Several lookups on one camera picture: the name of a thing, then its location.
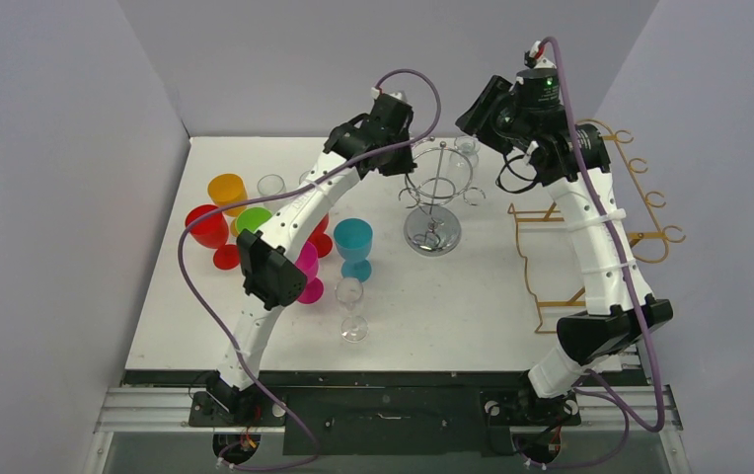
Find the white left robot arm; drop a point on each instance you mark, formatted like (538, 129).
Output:
(268, 256)

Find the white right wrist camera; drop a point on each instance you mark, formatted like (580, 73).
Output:
(536, 58)

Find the green plastic wine glass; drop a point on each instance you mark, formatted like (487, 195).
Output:
(250, 219)

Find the blue plastic wine glass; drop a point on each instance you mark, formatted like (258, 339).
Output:
(354, 239)

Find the yellow plastic wine glass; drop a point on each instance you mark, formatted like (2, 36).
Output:
(227, 189)

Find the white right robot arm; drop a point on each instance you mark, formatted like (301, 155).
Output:
(572, 164)

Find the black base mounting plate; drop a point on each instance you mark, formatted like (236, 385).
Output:
(384, 413)

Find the pink plastic wine glass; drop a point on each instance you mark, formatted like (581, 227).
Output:
(308, 263)

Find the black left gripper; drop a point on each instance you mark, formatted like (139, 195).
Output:
(403, 167)

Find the clear stemmed wine glass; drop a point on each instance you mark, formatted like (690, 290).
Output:
(349, 294)

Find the chrome spiral glass rack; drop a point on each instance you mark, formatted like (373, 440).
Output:
(431, 228)

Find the red plastic wine glass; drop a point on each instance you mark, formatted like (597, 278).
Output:
(213, 233)

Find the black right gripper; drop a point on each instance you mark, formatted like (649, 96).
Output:
(477, 112)

